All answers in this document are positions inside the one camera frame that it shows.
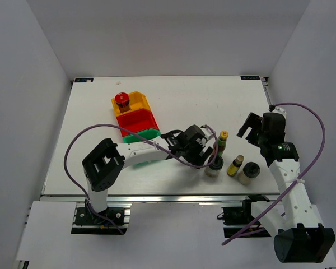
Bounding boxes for red lid chili sauce jar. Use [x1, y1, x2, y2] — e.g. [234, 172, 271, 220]
[114, 92, 130, 113]

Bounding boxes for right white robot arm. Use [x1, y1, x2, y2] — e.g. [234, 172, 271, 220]
[237, 112, 335, 263]

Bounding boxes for left blue table sticker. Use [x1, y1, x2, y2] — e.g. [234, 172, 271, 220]
[74, 77, 94, 83]

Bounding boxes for red plastic bin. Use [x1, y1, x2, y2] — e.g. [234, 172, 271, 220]
[116, 109, 160, 135]

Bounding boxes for green label sauce bottle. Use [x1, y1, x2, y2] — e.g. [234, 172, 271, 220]
[212, 131, 229, 156]

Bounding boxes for aluminium table frame rail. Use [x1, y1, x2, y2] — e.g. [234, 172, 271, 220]
[39, 194, 282, 204]

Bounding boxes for right blue table sticker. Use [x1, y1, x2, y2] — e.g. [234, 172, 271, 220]
[240, 75, 260, 81]

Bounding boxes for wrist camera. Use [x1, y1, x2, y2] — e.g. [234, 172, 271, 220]
[269, 105, 287, 117]
[200, 125, 215, 141]

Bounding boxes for yellow label small bottle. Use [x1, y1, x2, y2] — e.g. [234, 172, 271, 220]
[227, 155, 244, 177]

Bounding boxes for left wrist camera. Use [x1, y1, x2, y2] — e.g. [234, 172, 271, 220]
[200, 125, 215, 141]

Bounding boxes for black lid spice grinder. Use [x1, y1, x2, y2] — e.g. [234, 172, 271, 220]
[204, 155, 224, 178]

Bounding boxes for green plastic bin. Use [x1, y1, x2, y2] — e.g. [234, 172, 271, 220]
[122, 129, 169, 170]

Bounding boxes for blue table sticker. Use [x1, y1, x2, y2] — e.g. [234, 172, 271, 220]
[74, 77, 94, 83]
[240, 75, 260, 81]

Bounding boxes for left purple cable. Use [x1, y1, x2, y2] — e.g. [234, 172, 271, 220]
[63, 124, 218, 235]

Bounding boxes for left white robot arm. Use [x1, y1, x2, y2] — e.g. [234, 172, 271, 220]
[82, 124, 216, 224]

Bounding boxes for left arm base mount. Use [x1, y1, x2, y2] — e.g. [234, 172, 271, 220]
[71, 201, 131, 235]

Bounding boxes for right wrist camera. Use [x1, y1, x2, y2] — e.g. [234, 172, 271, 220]
[269, 105, 287, 117]

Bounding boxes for black lid white spice jar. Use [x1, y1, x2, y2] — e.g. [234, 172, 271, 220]
[237, 162, 260, 185]

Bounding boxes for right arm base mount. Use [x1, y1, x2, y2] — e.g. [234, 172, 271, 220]
[217, 194, 270, 238]

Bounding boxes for yellow plastic bin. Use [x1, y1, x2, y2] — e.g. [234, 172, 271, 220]
[111, 91, 151, 117]

